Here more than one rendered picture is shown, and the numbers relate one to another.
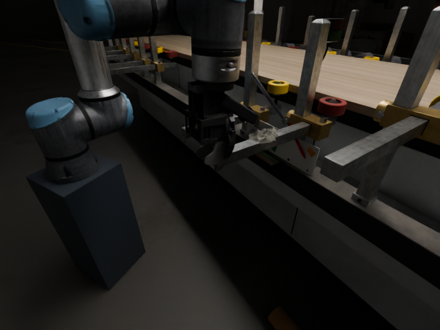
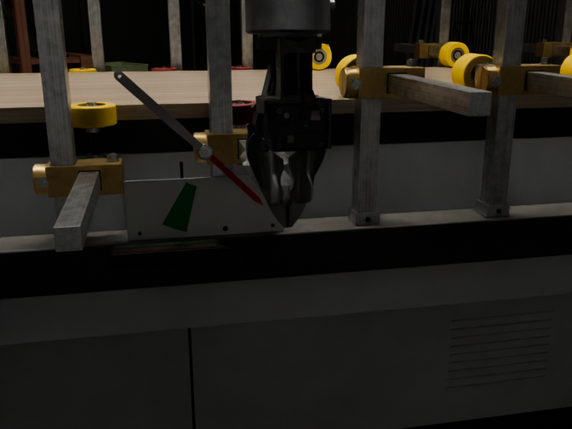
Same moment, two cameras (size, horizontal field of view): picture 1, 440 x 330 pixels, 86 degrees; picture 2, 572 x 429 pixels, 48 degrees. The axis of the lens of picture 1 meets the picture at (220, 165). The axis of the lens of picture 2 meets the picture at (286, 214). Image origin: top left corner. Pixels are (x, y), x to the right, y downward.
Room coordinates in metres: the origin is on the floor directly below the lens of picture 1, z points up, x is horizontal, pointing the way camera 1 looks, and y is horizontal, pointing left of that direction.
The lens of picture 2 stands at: (0.20, 0.66, 1.04)
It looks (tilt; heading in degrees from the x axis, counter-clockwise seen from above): 17 degrees down; 292
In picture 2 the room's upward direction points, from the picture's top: straight up
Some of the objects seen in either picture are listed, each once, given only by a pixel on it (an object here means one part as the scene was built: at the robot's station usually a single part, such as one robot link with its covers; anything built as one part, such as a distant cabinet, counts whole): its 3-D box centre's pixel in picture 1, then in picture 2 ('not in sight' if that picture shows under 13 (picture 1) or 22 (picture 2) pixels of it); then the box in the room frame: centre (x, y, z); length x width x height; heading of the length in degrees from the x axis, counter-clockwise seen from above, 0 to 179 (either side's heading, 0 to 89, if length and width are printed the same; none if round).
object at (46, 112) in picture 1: (59, 126); not in sight; (0.79, 0.58, 0.79); 0.17 x 0.15 x 0.18; 137
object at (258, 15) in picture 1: (250, 86); (59, 118); (0.90, -0.12, 0.90); 0.04 x 0.04 x 0.48; 34
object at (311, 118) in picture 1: (307, 123); (234, 145); (0.68, -0.27, 0.84); 0.14 x 0.06 x 0.05; 34
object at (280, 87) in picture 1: (276, 95); (94, 134); (0.93, -0.23, 0.85); 0.08 x 0.08 x 0.11
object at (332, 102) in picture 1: (329, 117); (238, 132); (0.71, -0.35, 0.85); 0.08 x 0.08 x 0.11
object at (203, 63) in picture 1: (217, 68); (290, 15); (0.46, 0.01, 1.05); 0.10 x 0.09 x 0.05; 33
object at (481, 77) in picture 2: not in sight; (516, 79); (0.26, -0.55, 0.94); 0.14 x 0.06 x 0.05; 34
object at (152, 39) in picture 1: (154, 52); not in sight; (1.73, 0.44, 0.91); 0.04 x 0.04 x 0.48; 34
